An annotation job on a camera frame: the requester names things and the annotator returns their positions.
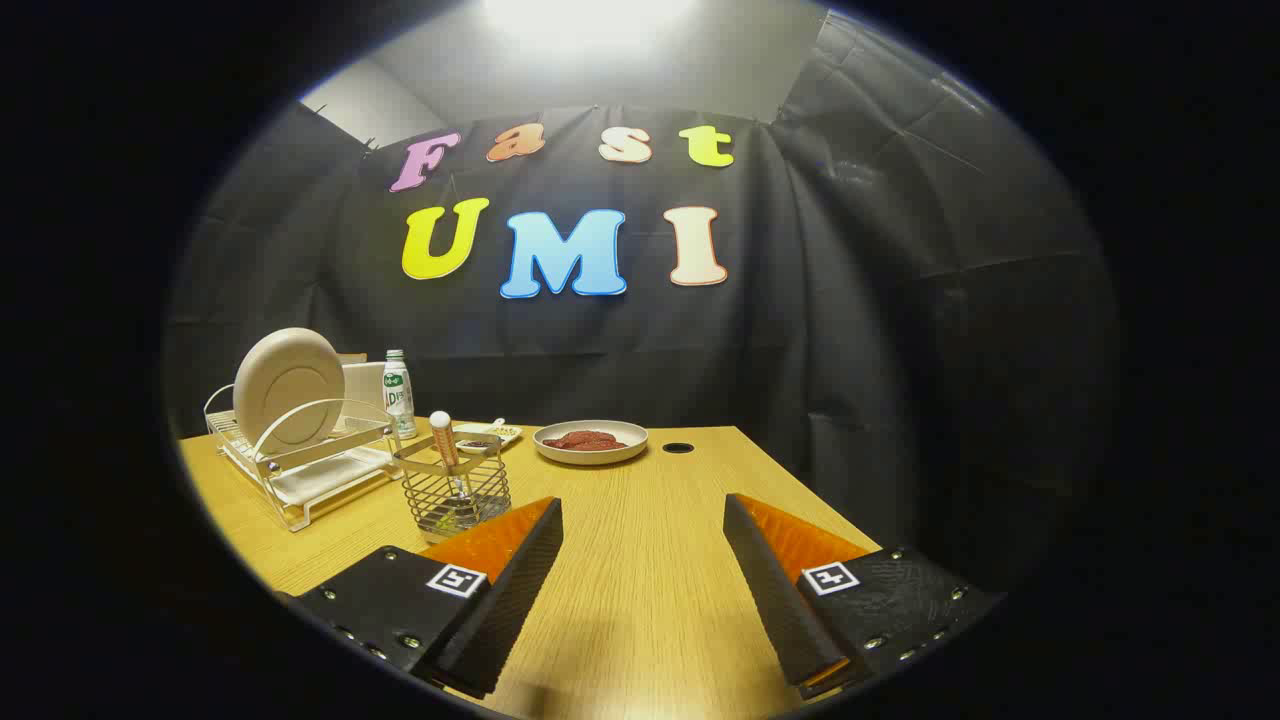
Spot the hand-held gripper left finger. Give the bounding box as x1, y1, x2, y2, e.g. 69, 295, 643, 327
275, 497, 564, 701

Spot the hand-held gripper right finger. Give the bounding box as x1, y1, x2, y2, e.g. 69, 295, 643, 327
723, 493, 1004, 701

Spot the metal wire basket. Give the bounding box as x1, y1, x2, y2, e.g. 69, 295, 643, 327
395, 432, 513, 543

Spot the spoon with pink checked handle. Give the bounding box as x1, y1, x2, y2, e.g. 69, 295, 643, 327
428, 410, 471, 501

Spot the white wire dish rack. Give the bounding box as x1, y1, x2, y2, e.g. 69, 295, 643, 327
204, 385, 404, 532

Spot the white divided dish with beans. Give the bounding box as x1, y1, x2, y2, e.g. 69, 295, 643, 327
452, 419, 523, 456

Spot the beige plate with meat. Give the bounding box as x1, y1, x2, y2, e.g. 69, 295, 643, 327
533, 420, 649, 466

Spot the white bottle with green label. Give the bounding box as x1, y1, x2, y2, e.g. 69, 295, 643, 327
383, 349, 418, 441

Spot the white toaster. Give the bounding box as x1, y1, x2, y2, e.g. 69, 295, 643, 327
340, 355, 389, 411

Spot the black backdrop cloth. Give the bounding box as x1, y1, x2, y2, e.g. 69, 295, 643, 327
165, 10, 1121, 601

